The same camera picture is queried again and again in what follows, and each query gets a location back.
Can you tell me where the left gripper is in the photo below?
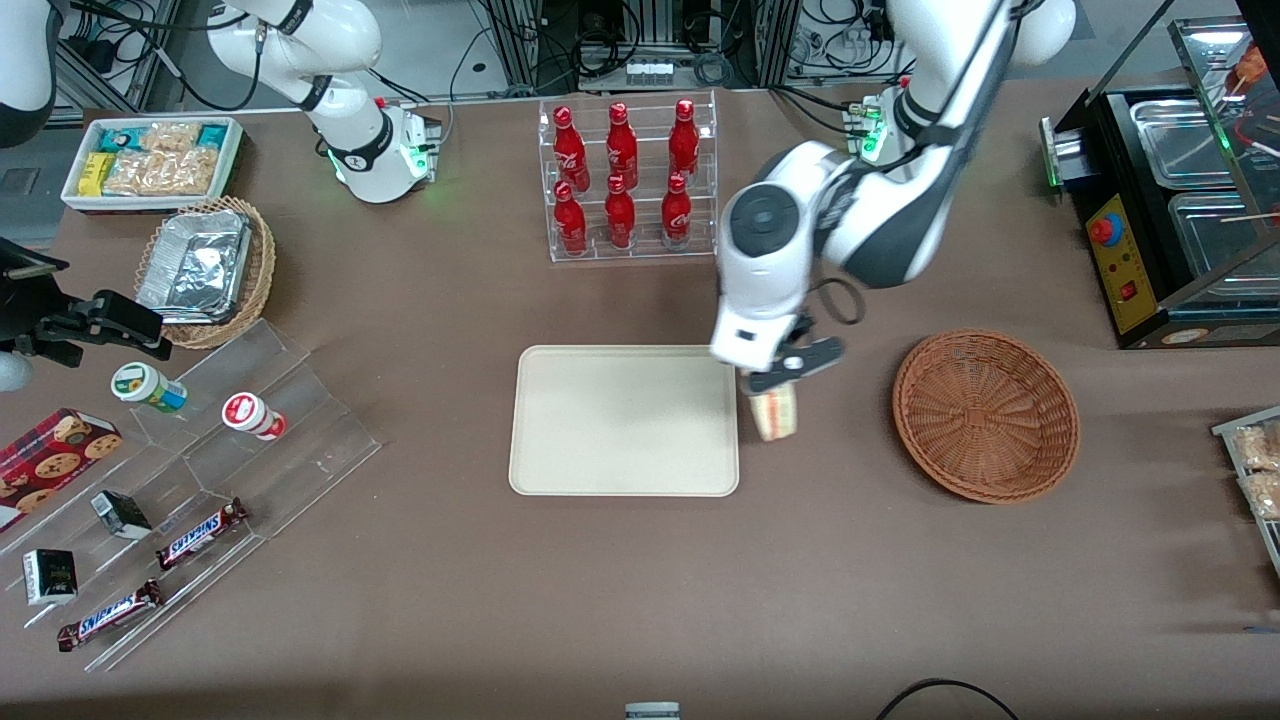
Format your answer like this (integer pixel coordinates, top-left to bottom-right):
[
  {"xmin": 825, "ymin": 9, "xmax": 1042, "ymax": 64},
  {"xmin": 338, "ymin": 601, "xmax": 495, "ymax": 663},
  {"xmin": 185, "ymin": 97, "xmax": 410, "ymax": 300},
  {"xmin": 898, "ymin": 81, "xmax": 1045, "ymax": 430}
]
[{"xmin": 710, "ymin": 303, "xmax": 845, "ymax": 394}]

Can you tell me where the aluminium foil tray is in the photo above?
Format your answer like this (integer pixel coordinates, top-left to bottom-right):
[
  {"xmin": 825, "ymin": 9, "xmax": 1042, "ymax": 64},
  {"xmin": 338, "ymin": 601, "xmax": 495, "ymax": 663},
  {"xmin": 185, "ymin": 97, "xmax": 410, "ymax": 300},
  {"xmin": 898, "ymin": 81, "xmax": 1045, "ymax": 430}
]
[{"xmin": 135, "ymin": 208, "xmax": 254, "ymax": 327}]

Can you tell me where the black looped table cable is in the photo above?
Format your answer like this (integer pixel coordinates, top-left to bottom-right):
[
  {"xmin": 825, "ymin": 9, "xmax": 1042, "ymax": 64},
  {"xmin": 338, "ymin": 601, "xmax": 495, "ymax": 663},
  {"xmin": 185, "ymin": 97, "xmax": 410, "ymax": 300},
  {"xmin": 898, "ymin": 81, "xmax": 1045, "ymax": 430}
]
[{"xmin": 875, "ymin": 677, "xmax": 1022, "ymax": 720}]

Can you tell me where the small black box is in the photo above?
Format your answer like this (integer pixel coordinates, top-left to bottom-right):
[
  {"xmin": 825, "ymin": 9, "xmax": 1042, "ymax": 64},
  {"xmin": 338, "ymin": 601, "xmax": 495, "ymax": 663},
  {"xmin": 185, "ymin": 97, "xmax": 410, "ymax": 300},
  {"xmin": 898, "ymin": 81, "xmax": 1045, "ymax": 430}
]
[{"xmin": 90, "ymin": 490, "xmax": 154, "ymax": 542}]

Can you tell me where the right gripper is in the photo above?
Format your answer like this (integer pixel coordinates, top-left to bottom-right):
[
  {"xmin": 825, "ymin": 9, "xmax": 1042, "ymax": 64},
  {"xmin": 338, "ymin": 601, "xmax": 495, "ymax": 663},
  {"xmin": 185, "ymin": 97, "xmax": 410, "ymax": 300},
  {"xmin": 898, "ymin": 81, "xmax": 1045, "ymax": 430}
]
[{"xmin": 0, "ymin": 238, "xmax": 173, "ymax": 367}]

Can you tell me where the clear pastry bag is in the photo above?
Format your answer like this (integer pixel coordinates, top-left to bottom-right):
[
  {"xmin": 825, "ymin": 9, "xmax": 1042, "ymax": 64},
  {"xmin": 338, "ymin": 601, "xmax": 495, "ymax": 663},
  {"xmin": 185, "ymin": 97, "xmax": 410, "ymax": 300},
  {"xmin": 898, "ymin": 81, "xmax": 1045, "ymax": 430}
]
[
  {"xmin": 1232, "ymin": 424, "xmax": 1280, "ymax": 472},
  {"xmin": 1240, "ymin": 471, "xmax": 1280, "ymax": 521}
]

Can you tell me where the red plaid cookie box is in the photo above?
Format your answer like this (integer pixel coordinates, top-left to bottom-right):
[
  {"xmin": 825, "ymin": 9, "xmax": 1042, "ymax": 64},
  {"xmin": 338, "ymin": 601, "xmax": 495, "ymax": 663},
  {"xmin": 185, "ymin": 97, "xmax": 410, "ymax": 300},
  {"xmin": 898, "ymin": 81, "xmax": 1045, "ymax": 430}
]
[{"xmin": 0, "ymin": 407, "xmax": 125, "ymax": 535}]

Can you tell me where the green label white cup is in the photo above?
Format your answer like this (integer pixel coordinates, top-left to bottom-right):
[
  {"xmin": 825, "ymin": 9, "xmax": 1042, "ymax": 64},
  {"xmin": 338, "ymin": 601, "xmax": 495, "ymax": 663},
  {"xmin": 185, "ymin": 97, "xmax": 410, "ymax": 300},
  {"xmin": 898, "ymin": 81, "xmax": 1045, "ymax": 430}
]
[{"xmin": 110, "ymin": 362, "xmax": 189, "ymax": 415}]

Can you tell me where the red label white cup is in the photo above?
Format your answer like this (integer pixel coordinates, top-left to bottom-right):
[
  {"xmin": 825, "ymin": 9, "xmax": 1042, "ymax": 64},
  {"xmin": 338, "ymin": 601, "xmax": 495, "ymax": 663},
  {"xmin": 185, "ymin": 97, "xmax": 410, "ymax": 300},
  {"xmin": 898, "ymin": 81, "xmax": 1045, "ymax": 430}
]
[{"xmin": 221, "ymin": 392, "xmax": 289, "ymax": 443}]

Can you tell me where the clear acrylic stepped display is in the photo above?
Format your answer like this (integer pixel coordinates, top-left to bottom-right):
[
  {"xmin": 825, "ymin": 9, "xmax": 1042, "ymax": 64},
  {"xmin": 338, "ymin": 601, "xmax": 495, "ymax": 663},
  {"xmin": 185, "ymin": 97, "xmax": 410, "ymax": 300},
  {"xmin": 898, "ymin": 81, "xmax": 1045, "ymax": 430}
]
[{"xmin": 0, "ymin": 318, "xmax": 384, "ymax": 674}]

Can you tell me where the small clear cracker bag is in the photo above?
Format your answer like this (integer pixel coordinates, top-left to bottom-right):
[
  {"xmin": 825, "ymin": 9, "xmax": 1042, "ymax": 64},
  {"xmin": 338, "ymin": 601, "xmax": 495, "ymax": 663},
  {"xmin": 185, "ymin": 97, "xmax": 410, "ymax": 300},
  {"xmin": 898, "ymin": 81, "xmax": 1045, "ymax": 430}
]
[{"xmin": 139, "ymin": 121, "xmax": 203, "ymax": 154}]

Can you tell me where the clear acrylic bottle rack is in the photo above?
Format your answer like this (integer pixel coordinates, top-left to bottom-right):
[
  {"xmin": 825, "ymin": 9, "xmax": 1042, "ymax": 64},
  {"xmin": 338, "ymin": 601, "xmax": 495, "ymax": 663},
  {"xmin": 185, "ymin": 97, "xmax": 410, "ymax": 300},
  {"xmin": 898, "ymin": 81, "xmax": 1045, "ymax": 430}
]
[{"xmin": 538, "ymin": 90, "xmax": 719, "ymax": 264}]

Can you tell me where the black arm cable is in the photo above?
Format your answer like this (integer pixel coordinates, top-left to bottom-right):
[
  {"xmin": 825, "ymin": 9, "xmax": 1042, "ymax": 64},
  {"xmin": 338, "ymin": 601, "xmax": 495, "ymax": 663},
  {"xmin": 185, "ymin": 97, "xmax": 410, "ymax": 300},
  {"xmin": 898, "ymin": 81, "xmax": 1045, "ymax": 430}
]
[{"xmin": 812, "ymin": 277, "xmax": 867, "ymax": 327}]

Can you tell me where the white rectangular snack bin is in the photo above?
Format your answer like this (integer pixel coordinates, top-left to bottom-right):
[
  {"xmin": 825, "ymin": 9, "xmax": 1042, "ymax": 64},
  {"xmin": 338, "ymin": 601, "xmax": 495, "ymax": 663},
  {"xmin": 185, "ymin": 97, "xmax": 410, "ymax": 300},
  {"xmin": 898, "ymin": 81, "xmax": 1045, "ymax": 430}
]
[{"xmin": 60, "ymin": 116, "xmax": 246, "ymax": 215}]

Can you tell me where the large clear cracker bag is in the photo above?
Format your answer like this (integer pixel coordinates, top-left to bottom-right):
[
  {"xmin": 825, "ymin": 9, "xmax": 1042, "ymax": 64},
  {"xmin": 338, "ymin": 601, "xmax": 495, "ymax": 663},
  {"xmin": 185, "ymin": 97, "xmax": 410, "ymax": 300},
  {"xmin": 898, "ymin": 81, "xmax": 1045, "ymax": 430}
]
[{"xmin": 104, "ymin": 148, "xmax": 222, "ymax": 197}]

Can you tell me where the steel warmer pan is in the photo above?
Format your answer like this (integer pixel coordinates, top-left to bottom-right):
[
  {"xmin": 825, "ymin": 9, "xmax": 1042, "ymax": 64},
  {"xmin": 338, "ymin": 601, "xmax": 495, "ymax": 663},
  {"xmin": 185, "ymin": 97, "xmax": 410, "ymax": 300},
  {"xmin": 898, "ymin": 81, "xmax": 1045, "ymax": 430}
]
[
  {"xmin": 1129, "ymin": 97, "xmax": 1239, "ymax": 190},
  {"xmin": 1167, "ymin": 190, "xmax": 1280, "ymax": 279}
]

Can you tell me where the black and white box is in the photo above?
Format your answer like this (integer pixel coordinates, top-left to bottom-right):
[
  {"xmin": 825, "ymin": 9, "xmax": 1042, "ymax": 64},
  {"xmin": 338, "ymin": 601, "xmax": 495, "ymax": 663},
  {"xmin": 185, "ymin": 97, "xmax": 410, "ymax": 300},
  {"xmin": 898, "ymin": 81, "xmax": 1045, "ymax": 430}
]
[{"xmin": 22, "ymin": 548, "xmax": 80, "ymax": 608}]

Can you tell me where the metal snack tray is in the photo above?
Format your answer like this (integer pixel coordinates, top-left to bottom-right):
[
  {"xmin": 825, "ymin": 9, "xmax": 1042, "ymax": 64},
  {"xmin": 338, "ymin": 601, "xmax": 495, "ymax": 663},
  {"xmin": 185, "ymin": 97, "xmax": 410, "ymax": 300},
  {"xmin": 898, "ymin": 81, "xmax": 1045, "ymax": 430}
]
[{"xmin": 1211, "ymin": 405, "xmax": 1280, "ymax": 578}]

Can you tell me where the red cola bottle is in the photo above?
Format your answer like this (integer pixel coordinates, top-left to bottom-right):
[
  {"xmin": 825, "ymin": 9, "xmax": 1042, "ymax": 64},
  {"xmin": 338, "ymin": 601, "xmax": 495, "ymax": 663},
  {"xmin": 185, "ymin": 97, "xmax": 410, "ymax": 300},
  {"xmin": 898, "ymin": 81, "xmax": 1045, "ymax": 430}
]
[
  {"xmin": 606, "ymin": 102, "xmax": 640, "ymax": 190},
  {"xmin": 553, "ymin": 180, "xmax": 589, "ymax": 257},
  {"xmin": 604, "ymin": 175, "xmax": 638, "ymax": 252},
  {"xmin": 553, "ymin": 105, "xmax": 590, "ymax": 193},
  {"xmin": 661, "ymin": 172, "xmax": 695, "ymax": 250},
  {"xmin": 668, "ymin": 98, "xmax": 701, "ymax": 184}
]

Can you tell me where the snickers chocolate bar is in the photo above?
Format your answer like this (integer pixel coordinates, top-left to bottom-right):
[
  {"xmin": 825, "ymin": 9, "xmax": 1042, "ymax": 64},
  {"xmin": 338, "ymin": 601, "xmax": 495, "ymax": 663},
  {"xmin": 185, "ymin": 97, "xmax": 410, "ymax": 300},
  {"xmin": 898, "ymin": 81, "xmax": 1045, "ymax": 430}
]
[
  {"xmin": 155, "ymin": 497, "xmax": 250, "ymax": 572},
  {"xmin": 56, "ymin": 578, "xmax": 165, "ymax": 654}
]

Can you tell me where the tan wicker basket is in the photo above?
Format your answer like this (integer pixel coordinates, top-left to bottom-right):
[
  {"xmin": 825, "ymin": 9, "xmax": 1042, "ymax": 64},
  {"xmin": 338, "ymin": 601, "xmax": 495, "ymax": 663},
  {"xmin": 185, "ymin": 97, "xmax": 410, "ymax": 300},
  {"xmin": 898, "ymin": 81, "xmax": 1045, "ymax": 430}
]
[{"xmin": 133, "ymin": 195, "xmax": 278, "ymax": 351}]

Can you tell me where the brown round wicker basket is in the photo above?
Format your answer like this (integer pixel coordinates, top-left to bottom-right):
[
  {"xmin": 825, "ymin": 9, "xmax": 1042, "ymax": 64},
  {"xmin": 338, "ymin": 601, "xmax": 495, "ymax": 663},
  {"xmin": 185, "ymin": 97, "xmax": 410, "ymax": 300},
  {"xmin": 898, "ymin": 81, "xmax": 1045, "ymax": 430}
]
[{"xmin": 892, "ymin": 329, "xmax": 1081, "ymax": 504}]

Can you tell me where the triangular sandwich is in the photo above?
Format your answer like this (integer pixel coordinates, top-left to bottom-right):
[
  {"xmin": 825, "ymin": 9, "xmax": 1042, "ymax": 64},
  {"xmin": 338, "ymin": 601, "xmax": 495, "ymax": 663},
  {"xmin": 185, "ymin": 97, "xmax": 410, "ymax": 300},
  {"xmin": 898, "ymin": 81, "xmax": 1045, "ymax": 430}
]
[{"xmin": 750, "ymin": 383, "xmax": 800, "ymax": 443}]

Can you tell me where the cream rectangular serving tray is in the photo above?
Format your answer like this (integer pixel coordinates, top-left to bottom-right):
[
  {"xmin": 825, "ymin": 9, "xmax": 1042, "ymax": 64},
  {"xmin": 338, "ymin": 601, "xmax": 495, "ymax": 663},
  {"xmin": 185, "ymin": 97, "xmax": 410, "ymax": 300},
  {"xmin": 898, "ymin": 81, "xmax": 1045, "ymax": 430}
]
[{"xmin": 508, "ymin": 345, "xmax": 740, "ymax": 498}]

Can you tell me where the black food warmer cabinet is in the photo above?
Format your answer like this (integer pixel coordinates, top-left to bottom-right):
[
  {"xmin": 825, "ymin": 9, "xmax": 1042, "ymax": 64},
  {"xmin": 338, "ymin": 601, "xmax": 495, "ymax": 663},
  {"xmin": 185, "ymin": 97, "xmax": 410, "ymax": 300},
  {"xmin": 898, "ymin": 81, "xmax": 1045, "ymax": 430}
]
[{"xmin": 1040, "ymin": 0, "xmax": 1280, "ymax": 351}]

